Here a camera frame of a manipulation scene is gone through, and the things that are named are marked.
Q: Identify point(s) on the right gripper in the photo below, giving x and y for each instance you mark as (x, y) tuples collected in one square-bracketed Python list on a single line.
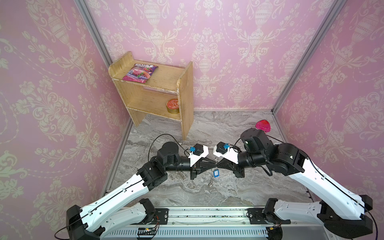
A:
[(238, 167)]

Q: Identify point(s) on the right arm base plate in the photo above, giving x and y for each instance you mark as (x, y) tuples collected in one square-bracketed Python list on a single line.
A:
[(256, 216)]

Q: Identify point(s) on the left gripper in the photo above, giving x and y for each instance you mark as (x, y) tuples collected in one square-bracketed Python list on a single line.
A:
[(198, 168)]

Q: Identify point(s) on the purple snack packet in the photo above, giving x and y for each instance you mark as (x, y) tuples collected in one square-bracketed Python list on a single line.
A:
[(140, 73)]

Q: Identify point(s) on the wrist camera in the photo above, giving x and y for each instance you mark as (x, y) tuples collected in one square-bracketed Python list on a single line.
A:
[(197, 152), (227, 151)]

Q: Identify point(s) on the pink lid cup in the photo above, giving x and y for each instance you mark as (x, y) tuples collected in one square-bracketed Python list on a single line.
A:
[(263, 125)]

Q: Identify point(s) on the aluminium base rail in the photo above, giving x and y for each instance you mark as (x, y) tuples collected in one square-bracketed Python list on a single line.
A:
[(198, 216)]

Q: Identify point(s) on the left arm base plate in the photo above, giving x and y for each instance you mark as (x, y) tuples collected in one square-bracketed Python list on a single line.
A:
[(161, 216)]

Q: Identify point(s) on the perforated cable tray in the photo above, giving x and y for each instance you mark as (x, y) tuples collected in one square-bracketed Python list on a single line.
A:
[(190, 233)]

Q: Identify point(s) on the key with blue tag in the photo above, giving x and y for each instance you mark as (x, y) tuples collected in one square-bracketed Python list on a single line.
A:
[(216, 173)]

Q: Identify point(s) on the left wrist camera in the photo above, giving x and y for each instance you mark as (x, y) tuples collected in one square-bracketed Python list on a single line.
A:
[(197, 152)]

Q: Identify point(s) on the wooden shelf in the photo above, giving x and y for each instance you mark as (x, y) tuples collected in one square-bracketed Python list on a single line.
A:
[(166, 83)]

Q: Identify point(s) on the red lid tin can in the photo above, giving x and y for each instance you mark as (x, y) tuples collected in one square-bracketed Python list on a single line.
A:
[(173, 106)]

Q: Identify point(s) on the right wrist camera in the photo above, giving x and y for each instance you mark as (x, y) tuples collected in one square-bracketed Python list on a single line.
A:
[(227, 151)]

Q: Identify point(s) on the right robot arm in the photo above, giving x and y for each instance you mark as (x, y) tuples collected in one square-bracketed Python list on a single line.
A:
[(340, 211)]

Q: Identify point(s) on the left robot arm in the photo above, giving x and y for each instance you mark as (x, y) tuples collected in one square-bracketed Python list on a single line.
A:
[(125, 205)]

